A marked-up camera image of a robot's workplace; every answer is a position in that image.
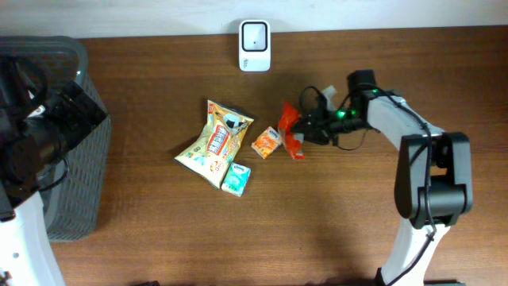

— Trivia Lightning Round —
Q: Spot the red candy bag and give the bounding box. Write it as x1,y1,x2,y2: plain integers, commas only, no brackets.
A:
278,102,305,160

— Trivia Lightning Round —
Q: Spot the orange tissue pack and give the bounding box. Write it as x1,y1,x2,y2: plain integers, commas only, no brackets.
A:
251,126,282,159

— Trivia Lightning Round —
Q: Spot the teal tissue pack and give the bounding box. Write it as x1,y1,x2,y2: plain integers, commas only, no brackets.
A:
221,163,251,197

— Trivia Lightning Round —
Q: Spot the cream blue snack bag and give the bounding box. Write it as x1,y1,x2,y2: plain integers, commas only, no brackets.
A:
175,100,254,188

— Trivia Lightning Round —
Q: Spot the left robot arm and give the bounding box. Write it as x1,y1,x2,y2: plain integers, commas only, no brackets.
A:
1,55,107,285

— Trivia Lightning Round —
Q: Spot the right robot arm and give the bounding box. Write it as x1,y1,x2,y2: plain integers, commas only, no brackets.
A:
289,69,473,285

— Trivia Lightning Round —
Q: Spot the grey plastic mesh basket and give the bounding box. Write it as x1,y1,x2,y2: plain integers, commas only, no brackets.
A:
1,36,112,242

